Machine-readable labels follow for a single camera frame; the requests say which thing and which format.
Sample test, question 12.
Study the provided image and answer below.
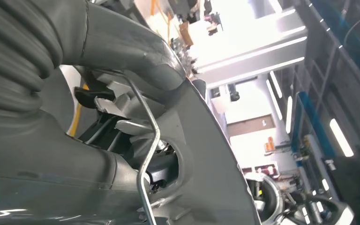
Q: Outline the white grey machine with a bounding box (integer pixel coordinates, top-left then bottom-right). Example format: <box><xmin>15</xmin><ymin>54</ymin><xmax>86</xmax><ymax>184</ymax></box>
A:
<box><xmin>245</xmin><ymin>172</ymin><xmax>354</xmax><ymax>225</ymax></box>

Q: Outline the ceiling light strip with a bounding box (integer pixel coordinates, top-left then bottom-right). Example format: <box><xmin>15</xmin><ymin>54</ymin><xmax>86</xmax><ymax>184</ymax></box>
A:
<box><xmin>266</xmin><ymin>79</ymin><xmax>283</xmax><ymax>120</ymax></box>
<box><xmin>285</xmin><ymin>96</ymin><xmax>293</xmax><ymax>134</ymax></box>
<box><xmin>330</xmin><ymin>118</ymin><xmax>354</xmax><ymax>158</ymax></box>

